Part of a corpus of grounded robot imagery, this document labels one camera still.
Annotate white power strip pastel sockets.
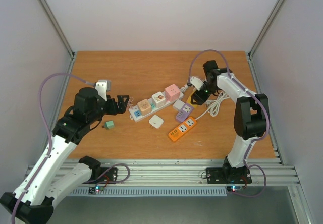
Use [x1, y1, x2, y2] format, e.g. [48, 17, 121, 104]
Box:
[129, 92, 184, 122]

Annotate white square charger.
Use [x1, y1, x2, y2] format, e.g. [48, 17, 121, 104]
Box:
[172, 99, 185, 111]

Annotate beige cube socket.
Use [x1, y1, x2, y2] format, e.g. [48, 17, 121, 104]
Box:
[137, 99, 152, 116]

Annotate pink cube socket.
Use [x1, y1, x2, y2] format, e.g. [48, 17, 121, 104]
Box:
[165, 84, 180, 102]

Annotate white cube socket adapter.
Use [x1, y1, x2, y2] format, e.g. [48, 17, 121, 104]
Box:
[151, 92, 166, 108]

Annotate white charger with pink cable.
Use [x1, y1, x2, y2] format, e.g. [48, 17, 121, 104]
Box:
[126, 96, 134, 110]

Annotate yellow cube socket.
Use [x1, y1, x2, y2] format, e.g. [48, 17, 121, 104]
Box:
[186, 90, 198, 108]

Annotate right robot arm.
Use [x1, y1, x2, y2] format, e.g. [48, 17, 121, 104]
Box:
[191, 60, 270, 184]

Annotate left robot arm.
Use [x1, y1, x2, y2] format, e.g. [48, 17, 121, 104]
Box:
[1, 87, 130, 223]

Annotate green small charger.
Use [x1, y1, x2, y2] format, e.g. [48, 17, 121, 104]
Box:
[102, 121, 115, 130]

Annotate purple power strip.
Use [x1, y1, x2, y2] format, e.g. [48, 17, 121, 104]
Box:
[175, 103, 194, 123]

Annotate white flat charger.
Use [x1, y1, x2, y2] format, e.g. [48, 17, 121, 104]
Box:
[149, 115, 164, 129]

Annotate orange power strip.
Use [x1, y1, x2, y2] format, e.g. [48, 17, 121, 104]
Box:
[168, 117, 197, 142]

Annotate left small circuit board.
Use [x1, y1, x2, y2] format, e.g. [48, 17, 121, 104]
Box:
[88, 186, 105, 194]

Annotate small circuit board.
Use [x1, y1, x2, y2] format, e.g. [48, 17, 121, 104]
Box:
[88, 186, 105, 194]
[226, 185, 246, 192]

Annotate right small circuit board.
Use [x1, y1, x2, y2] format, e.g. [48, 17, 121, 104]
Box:
[226, 185, 246, 192]

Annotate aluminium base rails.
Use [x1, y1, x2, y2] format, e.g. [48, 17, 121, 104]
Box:
[22, 158, 301, 187]

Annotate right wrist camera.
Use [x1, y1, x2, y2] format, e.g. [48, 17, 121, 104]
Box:
[187, 76, 203, 90]

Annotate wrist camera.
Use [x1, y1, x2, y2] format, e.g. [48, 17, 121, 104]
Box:
[187, 76, 203, 90]
[95, 79, 111, 101]

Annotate white coiled power cable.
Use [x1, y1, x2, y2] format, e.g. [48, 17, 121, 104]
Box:
[180, 82, 230, 120]

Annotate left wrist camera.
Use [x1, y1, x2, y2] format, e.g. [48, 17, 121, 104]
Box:
[95, 79, 111, 101]

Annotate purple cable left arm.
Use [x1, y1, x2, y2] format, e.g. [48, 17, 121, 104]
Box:
[11, 72, 98, 224]

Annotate aluminium frame post right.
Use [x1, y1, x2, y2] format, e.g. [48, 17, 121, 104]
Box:
[247, 0, 297, 60]

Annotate aluminium frame post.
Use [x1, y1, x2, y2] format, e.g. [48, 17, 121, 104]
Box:
[38, 0, 75, 59]
[247, 0, 297, 60]

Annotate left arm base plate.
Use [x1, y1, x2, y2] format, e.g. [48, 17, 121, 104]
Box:
[85, 167, 118, 184]

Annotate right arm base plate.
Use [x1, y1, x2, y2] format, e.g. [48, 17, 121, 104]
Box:
[206, 167, 252, 184]

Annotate grey slotted cable duct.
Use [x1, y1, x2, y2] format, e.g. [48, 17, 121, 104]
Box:
[70, 186, 227, 197]

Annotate aluminium frame post left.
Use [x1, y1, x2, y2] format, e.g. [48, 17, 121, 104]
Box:
[38, 0, 75, 59]

